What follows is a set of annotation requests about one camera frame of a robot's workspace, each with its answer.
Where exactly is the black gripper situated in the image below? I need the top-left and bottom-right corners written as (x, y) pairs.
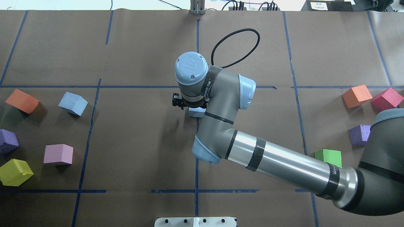
top-left (172, 93), bottom-right (208, 110)

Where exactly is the light blue foam block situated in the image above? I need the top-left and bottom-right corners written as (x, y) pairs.
top-left (188, 107), bottom-right (206, 118)

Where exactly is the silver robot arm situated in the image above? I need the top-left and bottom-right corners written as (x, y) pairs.
top-left (173, 52), bottom-right (404, 216)

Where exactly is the blue foam block left side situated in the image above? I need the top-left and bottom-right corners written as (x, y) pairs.
top-left (58, 92), bottom-right (88, 116)

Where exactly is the pink foam block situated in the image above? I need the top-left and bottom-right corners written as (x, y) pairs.
top-left (43, 144), bottom-right (74, 166)

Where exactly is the orange foam block left side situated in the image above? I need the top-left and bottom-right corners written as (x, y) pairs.
top-left (5, 89), bottom-right (39, 114)

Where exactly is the orange foam block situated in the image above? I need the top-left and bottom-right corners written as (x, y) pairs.
top-left (5, 89), bottom-right (39, 114)
top-left (342, 84), bottom-right (373, 108)

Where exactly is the black power box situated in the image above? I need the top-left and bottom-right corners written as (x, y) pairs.
top-left (300, 0), bottom-right (354, 12)

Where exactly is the green foam block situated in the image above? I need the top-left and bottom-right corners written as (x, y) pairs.
top-left (314, 148), bottom-right (342, 168)

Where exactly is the purple foam block left side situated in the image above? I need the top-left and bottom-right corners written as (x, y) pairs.
top-left (0, 129), bottom-right (19, 155)

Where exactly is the purple foam block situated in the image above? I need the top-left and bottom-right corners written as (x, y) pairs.
top-left (349, 125), bottom-right (371, 146)
top-left (0, 129), bottom-right (19, 155)

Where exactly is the orange foam block right side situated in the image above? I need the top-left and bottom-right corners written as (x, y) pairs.
top-left (342, 84), bottom-right (373, 108)

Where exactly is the yellow foam block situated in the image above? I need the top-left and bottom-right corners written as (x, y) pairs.
top-left (0, 159), bottom-right (34, 186)

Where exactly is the purple foam block right side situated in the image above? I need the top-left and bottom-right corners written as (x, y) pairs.
top-left (349, 125), bottom-right (371, 146)

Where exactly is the red foam block front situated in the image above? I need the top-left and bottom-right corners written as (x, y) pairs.
top-left (371, 88), bottom-right (404, 112)

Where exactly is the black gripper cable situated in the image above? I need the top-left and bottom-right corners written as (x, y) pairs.
top-left (211, 28), bottom-right (260, 69)

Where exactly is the aluminium frame post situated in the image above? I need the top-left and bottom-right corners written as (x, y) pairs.
top-left (190, 0), bottom-right (206, 15)

